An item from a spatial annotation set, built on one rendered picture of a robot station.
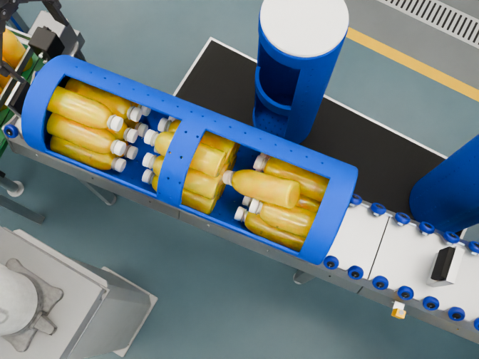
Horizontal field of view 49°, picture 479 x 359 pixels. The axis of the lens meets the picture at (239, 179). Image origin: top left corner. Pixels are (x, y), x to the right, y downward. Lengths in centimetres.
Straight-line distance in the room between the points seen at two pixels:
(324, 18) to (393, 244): 73
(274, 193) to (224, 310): 124
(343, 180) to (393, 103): 152
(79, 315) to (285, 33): 101
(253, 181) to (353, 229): 40
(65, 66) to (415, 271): 114
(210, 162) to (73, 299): 51
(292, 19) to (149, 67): 127
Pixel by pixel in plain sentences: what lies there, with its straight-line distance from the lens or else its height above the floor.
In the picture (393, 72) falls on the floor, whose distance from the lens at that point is 289.
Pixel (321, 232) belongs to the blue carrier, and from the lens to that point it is 130.
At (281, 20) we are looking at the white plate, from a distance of 171.
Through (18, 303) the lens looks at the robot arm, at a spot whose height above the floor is 124.
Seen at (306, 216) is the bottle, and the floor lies 115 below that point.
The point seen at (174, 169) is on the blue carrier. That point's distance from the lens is 133.
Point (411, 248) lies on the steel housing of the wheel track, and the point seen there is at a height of 93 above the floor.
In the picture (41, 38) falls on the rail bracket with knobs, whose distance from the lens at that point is 182.
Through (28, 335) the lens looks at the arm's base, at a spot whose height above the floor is 109.
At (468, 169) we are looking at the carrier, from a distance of 192.
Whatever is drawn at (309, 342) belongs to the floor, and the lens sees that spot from 250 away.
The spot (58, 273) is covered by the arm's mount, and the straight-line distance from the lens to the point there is 149.
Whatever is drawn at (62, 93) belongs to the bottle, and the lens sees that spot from 148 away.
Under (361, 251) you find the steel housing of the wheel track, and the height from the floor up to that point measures 93.
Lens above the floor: 248
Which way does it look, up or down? 75 degrees down
